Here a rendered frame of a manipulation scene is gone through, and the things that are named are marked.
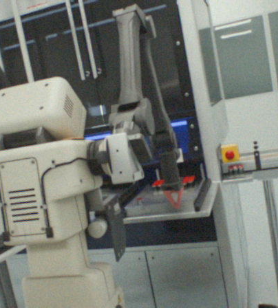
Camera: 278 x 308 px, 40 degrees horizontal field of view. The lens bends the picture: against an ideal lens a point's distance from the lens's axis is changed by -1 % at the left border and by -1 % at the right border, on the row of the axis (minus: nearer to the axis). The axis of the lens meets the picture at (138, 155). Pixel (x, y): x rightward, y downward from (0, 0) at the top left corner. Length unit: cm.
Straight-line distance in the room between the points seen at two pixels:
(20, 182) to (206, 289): 125
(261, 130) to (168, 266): 463
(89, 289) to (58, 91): 48
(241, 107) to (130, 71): 527
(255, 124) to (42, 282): 552
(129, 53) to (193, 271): 115
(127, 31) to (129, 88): 19
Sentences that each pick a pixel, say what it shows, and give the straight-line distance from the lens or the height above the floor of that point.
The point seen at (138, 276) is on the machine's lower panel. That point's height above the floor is 44.
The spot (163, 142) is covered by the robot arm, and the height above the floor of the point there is 114.
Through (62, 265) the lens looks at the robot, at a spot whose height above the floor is 94.
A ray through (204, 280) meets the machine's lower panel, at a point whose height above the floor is 41.
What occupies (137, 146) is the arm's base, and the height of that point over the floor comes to 119.
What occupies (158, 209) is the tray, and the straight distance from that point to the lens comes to 140.
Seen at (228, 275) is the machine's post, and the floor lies 43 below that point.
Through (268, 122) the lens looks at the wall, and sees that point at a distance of 630.
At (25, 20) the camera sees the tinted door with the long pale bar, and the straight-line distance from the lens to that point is 199.
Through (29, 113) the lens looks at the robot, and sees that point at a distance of 92.
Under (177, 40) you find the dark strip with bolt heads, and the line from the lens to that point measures 170.
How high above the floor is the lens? 129
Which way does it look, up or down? 8 degrees down
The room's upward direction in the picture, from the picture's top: 11 degrees counter-clockwise
